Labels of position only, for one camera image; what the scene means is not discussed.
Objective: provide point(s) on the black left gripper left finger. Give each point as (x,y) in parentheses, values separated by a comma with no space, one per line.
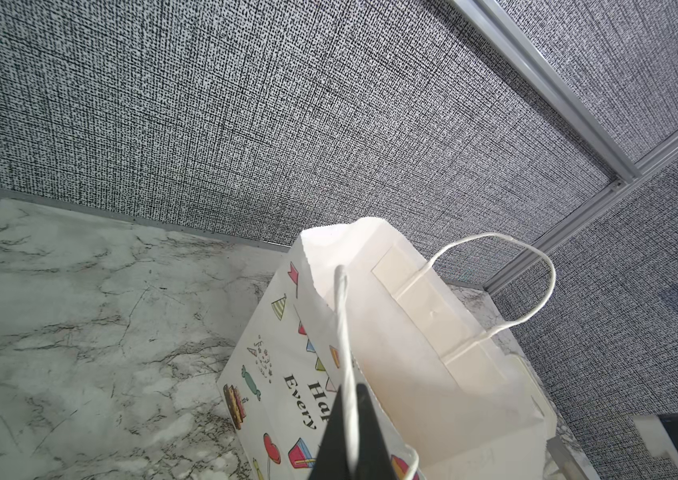
(332,459)

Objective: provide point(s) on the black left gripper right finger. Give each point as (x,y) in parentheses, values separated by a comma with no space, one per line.
(374,460)

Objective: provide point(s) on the white paper gift bag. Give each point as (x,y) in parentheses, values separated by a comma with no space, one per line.
(358,304)

